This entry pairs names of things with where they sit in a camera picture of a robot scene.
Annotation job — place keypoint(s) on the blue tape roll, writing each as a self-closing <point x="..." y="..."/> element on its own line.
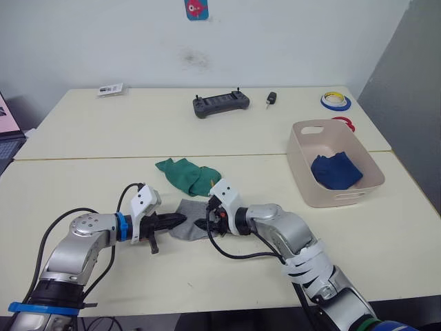
<point x="336" y="106"/>

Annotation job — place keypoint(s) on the red tape roll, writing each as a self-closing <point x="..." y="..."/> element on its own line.
<point x="349" y="123"/>

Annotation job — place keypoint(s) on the black car key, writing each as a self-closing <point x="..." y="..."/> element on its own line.
<point x="271" y="98"/>

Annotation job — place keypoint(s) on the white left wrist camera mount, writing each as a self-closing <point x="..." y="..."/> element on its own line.
<point x="143" y="201"/>

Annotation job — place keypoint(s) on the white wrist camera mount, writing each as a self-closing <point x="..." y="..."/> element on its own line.
<point x="225" y="196"/>
<point x="143" y="201"/>

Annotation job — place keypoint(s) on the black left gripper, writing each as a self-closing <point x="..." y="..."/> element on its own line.
<point x="149" y="228"/>

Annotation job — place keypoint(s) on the clear labelled plastic packet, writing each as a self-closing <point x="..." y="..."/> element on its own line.
<point x="110" y="89"/>

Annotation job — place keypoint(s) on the green sock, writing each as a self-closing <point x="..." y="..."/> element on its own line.
<point x="177" y="174"/>
<point x="205" y="181"/>

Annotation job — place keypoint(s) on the folded dark blue sock pair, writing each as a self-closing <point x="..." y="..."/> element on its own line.
<point x="336" y="170"/>

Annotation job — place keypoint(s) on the grey sock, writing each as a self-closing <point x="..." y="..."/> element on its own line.
<point x="191" y="213"/>

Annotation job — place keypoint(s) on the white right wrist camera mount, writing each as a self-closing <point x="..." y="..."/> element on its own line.
<point x="225" y="196"/>

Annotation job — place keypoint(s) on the dark grey remote controller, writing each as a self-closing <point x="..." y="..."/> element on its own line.
<point x="220" y="103"/>

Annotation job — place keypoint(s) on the beige plastic container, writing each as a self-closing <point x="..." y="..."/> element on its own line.
<point x="370" y="165"/>

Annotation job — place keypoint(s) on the laptop with pink screen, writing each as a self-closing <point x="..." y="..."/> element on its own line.
<point x="8" y="120"/>

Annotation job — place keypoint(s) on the blue wall sticker red fish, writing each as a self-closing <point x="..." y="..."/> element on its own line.
<point x="196" y="8"/>

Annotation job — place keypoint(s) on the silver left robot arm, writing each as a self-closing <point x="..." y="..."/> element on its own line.
<point x="77" y="241"/>

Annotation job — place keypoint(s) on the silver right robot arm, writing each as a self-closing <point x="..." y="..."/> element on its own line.
<point x="293" y="234"/>

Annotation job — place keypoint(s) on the yellow tape roll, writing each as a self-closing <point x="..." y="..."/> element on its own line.
<point x="333" y="94"/>

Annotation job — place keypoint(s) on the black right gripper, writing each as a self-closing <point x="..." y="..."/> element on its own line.
<point x="217" y="220"/>

